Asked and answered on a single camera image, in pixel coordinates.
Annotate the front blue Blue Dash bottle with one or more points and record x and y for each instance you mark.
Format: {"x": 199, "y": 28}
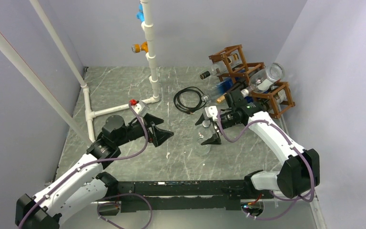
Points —
{"x": 249, "y": 99}

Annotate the orange pipe-mounted fitting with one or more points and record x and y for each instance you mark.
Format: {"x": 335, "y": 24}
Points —
{"x": 137, "y": 48}

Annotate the brown wooden wine rack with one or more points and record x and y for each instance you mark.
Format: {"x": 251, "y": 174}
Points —
{"x": 244, "y": 71}

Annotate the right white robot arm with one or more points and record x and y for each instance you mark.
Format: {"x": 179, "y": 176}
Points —
{"x": 300, "y": 168}

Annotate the blue pipe-mounted fitting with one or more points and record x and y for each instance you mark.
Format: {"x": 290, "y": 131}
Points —
{"x": 140, "y": 14}

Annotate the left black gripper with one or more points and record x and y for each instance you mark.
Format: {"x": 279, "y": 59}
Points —
{"x": 158, "y": 136}

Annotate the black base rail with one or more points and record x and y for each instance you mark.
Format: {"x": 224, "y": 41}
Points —
{"x": 133, "y": 196}

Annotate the green wine bottle silver foil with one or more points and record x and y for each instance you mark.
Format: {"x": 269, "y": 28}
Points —
{"x": 278, "y": 97}

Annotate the rear blue square bottle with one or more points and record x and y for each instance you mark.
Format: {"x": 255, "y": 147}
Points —
{"x": 217, "y": 90}

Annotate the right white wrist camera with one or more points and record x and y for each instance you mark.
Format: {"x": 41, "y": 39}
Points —
{"x": 210, "y": 113}

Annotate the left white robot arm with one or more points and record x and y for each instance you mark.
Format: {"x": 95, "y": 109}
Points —
{"x": 87, "y": 181}

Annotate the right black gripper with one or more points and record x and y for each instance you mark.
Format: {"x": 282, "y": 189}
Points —
{"x": 214, "y": 140}

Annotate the white PVC pipe frame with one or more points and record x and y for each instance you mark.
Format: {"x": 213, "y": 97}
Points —
{"x": 20, "y": 64}

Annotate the clear bottle white cap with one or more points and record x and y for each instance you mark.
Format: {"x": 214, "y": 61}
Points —
{"x": 264, "y": 79}

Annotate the brown bottle gold foil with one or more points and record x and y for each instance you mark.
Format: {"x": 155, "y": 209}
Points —
{"x": 227, "y": 90}

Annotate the clear bottle green label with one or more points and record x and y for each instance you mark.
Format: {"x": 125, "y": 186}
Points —
{"x": 201, "y": 134}

